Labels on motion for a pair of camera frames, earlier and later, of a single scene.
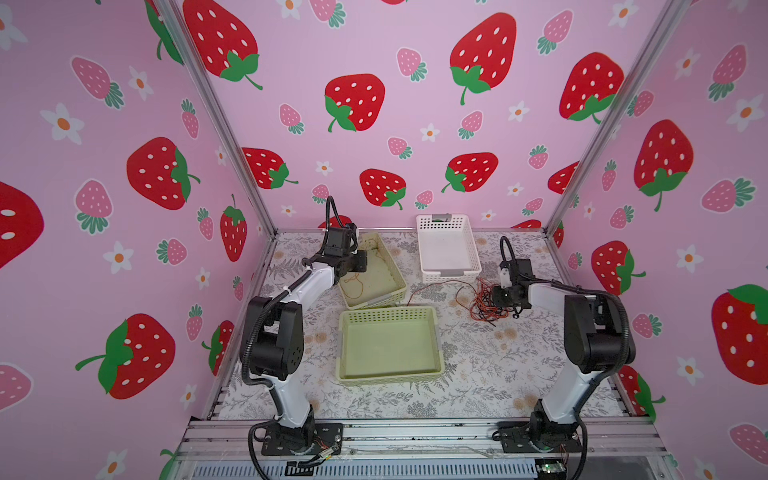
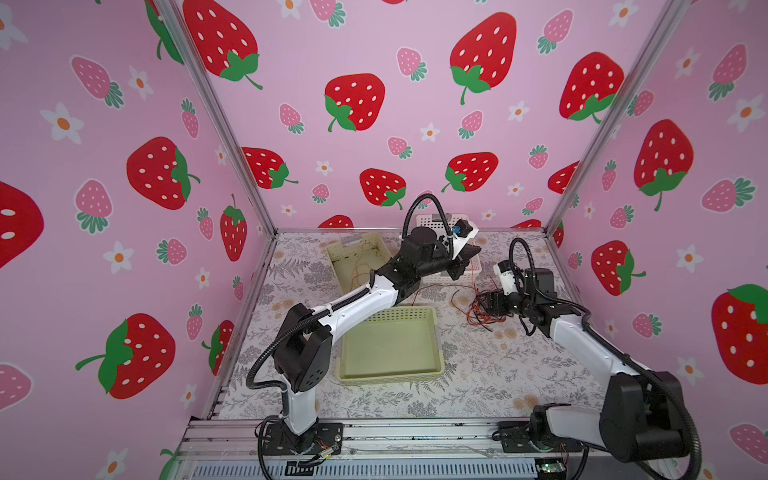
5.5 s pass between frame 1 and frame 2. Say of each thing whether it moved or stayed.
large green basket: stayed
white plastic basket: stayed
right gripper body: stayed
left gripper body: moved
